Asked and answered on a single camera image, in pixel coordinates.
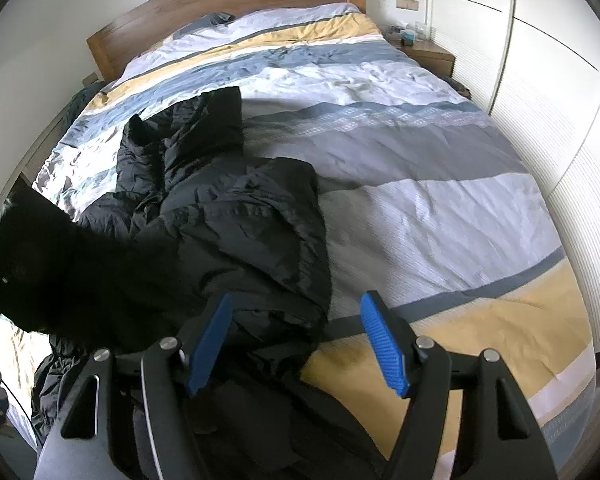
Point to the grey-blue pillow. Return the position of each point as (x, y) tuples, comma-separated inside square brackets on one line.
[(211, 20)]

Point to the dark cloth beside bed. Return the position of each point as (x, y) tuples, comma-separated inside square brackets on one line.
[(80, 102)]

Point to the teal tissue box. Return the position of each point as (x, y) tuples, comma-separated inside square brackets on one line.
[(407, 37)]

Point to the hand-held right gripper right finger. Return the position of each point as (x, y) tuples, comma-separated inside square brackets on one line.
[(386, 345)]

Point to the striped duvet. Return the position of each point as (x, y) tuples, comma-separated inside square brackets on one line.
[(420, 200)]

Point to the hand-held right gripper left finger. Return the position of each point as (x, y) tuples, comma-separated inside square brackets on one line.
[(211, 345)]

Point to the wall switch plate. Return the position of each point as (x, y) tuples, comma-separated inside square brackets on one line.
[(407, 3)]

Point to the wooden headboard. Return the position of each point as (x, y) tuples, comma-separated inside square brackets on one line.
[(220, 5)]

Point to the white wardrobe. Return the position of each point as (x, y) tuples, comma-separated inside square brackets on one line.
[(550, 85)]

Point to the black puffer jacket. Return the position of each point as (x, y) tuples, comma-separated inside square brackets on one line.
[(220, 240)]

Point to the wooden nightstand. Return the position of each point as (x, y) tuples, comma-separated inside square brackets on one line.
[(430, 55)]

